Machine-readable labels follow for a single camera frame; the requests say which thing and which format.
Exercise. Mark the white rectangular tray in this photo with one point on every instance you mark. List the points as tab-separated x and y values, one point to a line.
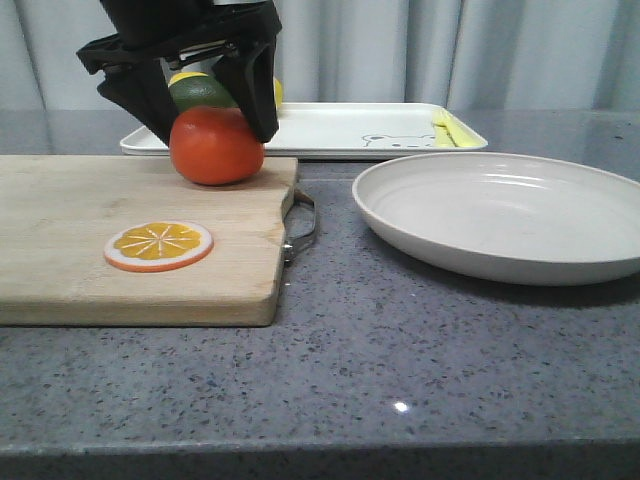
350	131

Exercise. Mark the grey curtain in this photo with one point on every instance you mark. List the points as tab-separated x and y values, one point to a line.
466	55

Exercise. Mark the orange slice toy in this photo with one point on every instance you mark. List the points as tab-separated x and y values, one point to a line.
158	246

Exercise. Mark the yellow plastic knife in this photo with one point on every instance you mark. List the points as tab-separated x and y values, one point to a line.
461	135

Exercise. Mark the wooden cutting board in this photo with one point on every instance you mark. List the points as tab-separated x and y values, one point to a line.
59	211

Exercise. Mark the orange mandarin fruit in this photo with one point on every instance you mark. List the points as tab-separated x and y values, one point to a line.
214	146

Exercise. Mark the yellow plastic fork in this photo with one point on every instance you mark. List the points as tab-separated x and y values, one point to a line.
443	137

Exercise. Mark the metal cutting board handle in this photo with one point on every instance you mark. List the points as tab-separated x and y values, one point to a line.
300	226

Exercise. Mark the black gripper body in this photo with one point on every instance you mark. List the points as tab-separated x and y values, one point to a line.
240	36

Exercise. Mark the green lime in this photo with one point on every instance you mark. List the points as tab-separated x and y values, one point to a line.
187	95

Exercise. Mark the beige round plate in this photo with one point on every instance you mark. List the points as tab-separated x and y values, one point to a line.
505	217

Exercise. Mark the left yellow lemon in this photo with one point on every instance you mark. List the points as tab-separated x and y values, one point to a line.
185	75

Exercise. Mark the yellow lemon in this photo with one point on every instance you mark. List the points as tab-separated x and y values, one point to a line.
185	75
278	93

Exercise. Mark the right yellow lemon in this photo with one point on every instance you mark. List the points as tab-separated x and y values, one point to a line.
278	93

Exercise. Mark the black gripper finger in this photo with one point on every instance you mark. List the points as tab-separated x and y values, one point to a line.
142	91
246	72

